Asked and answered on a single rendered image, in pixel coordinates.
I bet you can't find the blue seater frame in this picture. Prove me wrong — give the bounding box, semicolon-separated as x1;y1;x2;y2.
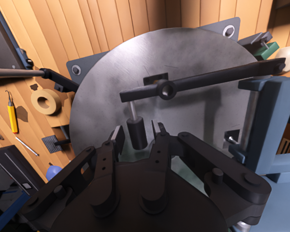
228;75;290;184

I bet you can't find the thin silver rod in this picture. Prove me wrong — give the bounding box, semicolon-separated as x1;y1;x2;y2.
14;136;40;157

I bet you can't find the round grey rotary fixture plate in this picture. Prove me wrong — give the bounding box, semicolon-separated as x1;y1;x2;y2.
69;28;273;194

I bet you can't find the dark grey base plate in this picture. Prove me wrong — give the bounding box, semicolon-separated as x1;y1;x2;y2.
66;16;241;84

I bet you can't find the black seater arm with handle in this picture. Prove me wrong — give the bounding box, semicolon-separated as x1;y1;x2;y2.
119;58;287;151

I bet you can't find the green block with pin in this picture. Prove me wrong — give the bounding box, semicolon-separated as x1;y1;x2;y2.
237;31;280;61

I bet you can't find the dark grey heater plate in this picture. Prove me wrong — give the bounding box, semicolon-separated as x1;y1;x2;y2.
0;0;34;72

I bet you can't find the yellow pick tool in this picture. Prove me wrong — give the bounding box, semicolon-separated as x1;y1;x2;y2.
5;90;19;134

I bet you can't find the black box device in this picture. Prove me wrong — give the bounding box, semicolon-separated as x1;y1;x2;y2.
0;144;48;197

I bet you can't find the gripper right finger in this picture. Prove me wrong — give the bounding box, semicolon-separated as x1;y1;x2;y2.
138;120;273;215

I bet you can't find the black grille plate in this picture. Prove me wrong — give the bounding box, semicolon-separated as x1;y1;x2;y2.
41;135;71;154

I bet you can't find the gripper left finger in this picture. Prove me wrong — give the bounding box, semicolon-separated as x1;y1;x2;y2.
21;125;126;221

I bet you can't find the beige tape roll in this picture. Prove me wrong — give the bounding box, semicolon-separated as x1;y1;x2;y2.
30;88;62;116

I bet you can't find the blue ball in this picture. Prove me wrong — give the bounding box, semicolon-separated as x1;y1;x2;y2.
45;164;64;182

